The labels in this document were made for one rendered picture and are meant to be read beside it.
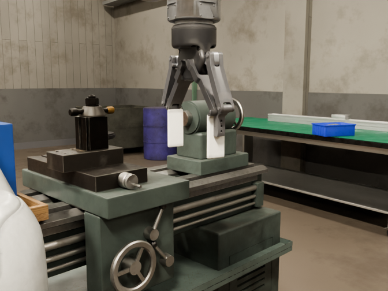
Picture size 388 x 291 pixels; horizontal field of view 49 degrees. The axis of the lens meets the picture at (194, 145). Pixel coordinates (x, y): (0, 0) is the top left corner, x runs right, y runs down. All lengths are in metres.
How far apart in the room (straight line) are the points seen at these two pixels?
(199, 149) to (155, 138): 4.95
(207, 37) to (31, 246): 0.40
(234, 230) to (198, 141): 0.37
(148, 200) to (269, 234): 0.75
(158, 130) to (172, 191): 5.33
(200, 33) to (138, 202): 0.62
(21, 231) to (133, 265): 0.68
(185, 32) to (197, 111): 0.97
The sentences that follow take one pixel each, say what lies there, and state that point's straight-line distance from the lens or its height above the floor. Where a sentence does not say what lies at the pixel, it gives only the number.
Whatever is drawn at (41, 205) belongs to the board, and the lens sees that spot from 1.18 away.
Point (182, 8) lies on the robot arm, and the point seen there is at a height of 1.34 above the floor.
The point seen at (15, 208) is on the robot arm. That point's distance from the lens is 0.61.
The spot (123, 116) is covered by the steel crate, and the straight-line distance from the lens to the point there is 7.08.
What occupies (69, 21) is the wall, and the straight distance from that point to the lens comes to 8.69.
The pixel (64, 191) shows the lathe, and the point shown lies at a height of 0.90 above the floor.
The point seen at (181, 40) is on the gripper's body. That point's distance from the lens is 0.70.
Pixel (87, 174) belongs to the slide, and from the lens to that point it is 1.21.
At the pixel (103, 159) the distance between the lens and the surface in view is 1.30.
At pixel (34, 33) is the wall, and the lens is 8.43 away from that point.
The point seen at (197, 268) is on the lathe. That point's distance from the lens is 1.63.
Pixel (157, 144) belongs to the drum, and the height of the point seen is 0.26.
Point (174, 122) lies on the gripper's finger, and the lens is 0.78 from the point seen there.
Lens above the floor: 1.22
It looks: 9 degrees down
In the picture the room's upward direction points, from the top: straight up
